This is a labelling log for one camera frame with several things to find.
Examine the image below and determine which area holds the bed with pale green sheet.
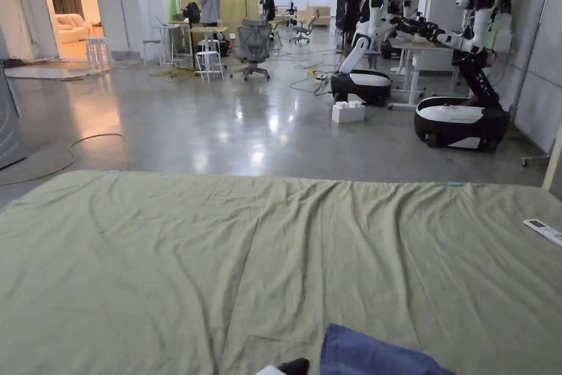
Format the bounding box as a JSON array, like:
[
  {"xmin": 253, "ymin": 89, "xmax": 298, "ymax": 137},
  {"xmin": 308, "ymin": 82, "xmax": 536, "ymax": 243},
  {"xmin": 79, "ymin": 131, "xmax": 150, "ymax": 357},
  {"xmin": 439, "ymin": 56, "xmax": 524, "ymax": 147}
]
[{"xmin": 0, "ymin": 169, "xmax": 562, "ymax": 375}]

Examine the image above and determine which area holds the black backpack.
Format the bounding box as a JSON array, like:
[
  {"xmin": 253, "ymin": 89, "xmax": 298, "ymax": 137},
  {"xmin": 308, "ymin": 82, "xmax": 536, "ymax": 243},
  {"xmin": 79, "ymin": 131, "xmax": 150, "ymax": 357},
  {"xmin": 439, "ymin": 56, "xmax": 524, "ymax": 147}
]
[{"xmin": 184, "ymin": 1, "xmax": 203, "ymax": 25}]

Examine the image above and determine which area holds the dark blue garment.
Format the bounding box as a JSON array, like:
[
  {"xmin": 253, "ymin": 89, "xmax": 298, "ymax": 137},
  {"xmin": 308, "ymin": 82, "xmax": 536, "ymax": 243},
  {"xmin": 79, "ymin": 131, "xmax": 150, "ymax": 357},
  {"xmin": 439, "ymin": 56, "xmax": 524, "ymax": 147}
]
[{"xmin": 319, "ymin": 323, "xmax": 458, "ymax": 375}]

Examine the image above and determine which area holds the white remote control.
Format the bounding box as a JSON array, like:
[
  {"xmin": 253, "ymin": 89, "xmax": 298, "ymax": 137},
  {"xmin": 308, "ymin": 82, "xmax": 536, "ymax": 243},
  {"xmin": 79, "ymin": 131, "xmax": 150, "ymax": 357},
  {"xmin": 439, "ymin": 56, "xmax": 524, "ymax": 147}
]
[{"xmin": 522, "ymin": 218, "xmax": 562, "ymax": 248}]

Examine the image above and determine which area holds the white foam block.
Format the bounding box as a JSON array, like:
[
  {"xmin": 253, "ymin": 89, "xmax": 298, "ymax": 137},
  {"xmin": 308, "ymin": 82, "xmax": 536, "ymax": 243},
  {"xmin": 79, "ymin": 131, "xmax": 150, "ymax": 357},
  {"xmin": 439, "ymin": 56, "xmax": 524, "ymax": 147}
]
[{"xmin": 331, "ymin": 101, "xmax": 367, "ymax": 124}]

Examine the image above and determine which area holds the white high table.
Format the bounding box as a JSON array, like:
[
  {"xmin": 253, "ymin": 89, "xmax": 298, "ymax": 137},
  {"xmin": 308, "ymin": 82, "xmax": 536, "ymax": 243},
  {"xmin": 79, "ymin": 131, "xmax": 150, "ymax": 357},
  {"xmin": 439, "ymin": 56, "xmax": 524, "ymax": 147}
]
[{"xmin": 151, "ymin": 23, "xmax": 184, "ymax": 66}]

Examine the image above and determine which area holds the yellow floor cable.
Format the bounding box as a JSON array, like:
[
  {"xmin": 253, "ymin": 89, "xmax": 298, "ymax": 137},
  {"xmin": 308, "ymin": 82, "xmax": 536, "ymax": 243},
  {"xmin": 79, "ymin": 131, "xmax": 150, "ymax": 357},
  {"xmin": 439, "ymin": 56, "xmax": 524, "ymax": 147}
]
[{"xmin": 0, "ymin": 133, "xmax": 129, "ymax": 187}]

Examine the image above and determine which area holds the grey mesh office chair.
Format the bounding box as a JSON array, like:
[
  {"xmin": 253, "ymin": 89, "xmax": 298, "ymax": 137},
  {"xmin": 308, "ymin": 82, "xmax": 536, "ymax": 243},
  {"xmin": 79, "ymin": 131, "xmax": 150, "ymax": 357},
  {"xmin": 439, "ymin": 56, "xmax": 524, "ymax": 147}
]
[
  {"xmin": 229, "ymin": 18, "xmax": 273, "ymax": 82},
  {"xmin": 289, "ymin": 10, "xmax": 321, "ymax": 44}
]

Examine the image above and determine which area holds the wooden crate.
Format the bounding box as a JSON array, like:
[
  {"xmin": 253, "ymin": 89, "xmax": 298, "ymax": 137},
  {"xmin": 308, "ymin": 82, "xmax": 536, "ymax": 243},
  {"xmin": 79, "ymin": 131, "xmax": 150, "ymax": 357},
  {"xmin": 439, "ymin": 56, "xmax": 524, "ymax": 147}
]
[{"xmin": 305, "ymin": 5, "xmax": 333, "ymax": 29}]

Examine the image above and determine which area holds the white desk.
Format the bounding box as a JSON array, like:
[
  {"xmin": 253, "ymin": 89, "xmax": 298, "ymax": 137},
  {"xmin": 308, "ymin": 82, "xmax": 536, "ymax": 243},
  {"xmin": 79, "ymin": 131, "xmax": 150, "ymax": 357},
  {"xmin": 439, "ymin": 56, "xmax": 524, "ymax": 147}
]
[{"xmin": 388, "ymin": 36, "xmax": 463, "ymax": 111}]

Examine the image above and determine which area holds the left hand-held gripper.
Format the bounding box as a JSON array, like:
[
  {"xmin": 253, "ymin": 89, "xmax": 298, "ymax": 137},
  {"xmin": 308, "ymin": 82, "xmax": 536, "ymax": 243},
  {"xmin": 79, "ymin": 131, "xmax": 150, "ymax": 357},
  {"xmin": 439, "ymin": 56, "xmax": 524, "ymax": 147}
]
[{"xmin": 258, "ymin": 357, "xmax": 311, "ymax": 375}]

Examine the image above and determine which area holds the white sofa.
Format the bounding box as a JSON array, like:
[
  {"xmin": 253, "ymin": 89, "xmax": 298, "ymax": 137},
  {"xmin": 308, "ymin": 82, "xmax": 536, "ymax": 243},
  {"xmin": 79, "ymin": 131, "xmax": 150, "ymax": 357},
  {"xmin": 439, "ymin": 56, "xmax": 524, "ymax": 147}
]
[{"xmin": 55, "ymin": 13, "xmax": 87, "ymax": 44}]

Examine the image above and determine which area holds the white black humanoid wheeled robot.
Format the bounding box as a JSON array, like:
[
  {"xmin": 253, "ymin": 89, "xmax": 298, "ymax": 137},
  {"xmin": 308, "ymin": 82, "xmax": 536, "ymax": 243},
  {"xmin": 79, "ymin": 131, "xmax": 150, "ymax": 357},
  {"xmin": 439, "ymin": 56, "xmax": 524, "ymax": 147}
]
[
  {"xmin": 330, "ymin": 0, "xmax": 440, "ymax": 108},
  {"xmin": 414, "ymin": 0, "xmax": 513, "ymax": 154}
]

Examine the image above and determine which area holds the wooden top table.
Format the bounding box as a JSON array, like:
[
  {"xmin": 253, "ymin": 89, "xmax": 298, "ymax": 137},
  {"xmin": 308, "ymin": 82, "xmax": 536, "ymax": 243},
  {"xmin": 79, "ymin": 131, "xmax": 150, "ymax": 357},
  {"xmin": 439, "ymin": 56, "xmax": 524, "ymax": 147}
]
[{"xmin": 186, "ymin": 25, "xmax": 229, "ymax": 71}]

